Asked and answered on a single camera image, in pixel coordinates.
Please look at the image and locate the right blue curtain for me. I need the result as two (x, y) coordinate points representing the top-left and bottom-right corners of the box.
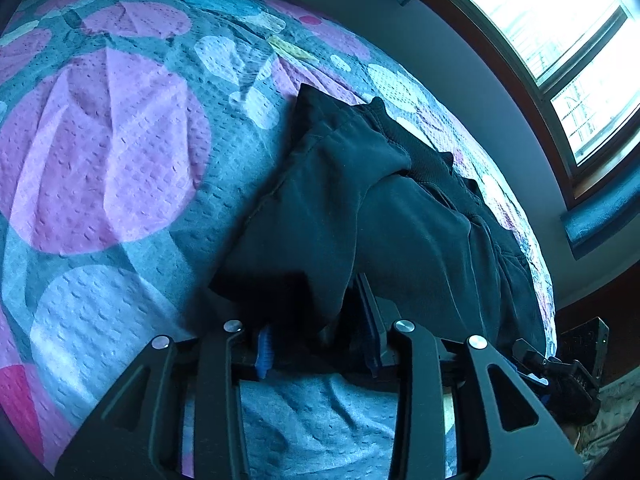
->
(561, 169), (640, 260)

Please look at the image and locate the black zip jacket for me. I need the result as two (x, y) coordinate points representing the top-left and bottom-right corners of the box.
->
(210, 86), (547, 353)

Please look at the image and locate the colourful dotted bedspread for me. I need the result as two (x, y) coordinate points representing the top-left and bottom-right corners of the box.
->
(1, 0), (558, 475)

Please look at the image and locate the wooden framed window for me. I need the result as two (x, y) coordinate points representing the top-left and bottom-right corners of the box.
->
(420, 0), (639, 208)

